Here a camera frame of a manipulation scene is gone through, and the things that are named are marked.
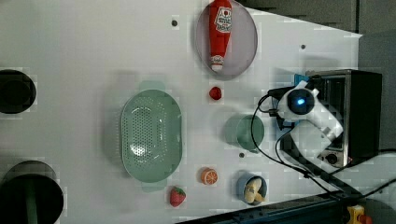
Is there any black round base with green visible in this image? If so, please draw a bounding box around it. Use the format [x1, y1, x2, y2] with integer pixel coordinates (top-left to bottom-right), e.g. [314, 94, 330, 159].
[0, 161, 64, 224]

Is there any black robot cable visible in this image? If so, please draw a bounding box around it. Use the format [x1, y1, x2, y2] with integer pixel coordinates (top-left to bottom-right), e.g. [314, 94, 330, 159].
[249, 92, 396, 202]

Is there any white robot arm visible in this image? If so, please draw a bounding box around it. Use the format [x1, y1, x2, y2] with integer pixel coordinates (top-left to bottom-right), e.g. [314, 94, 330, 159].
[277, 80, 395, 200]

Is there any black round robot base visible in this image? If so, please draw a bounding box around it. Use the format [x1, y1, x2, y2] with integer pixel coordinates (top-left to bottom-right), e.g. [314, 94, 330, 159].
[0, 69, 36, 114]

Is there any small red tomato toy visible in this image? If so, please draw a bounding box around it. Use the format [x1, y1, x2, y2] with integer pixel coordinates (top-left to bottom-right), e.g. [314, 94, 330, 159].
[209, 87, 222, 101]

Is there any red ketchup bottle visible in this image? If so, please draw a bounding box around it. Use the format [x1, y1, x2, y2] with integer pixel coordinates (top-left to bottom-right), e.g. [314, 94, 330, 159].
[208, 0, 233, 72]

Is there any orange slice toy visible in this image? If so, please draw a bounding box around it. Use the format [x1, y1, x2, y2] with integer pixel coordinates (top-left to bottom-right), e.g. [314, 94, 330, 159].
[201, 168, 219, 185]

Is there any blue glass oven door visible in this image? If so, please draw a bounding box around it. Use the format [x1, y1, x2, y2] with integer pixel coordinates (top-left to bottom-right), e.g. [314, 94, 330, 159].
[272, 74, 309, 131]

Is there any green metal mug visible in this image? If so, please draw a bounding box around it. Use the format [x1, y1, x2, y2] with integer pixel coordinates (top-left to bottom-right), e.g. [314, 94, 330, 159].
[224, 114, 264, 153]

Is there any yellow red toy object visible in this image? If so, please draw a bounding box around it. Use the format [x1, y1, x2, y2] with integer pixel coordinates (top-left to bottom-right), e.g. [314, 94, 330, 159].
[347, 205, 373, 224]

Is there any grey round plate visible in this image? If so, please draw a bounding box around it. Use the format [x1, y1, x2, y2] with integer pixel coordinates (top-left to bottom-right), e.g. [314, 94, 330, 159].
[195, 0, 258, 78]

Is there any green oval colander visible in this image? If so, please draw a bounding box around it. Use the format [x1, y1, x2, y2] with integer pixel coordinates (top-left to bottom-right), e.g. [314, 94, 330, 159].
[120, 81, 183, 192]

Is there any blue metal frame rail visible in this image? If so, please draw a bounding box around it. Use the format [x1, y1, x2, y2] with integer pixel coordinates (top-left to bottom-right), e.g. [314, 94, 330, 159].
[177, 193, 350, 224]

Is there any blue bowl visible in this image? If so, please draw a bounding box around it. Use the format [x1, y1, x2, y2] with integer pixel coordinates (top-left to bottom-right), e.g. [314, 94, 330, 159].
[236, 172, 267, 205]

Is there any silver black toaster oven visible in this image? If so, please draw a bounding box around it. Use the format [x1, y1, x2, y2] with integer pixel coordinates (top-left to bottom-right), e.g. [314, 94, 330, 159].
[306, 69, 382, 168]

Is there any red strawberry toy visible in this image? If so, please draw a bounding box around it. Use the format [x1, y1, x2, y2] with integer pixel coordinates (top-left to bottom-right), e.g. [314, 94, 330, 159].
[170, 187, 187, 207]

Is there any yellow banana toy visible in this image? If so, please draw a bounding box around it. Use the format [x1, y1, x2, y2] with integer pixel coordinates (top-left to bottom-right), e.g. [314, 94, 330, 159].
[244, 178, 264, 203]

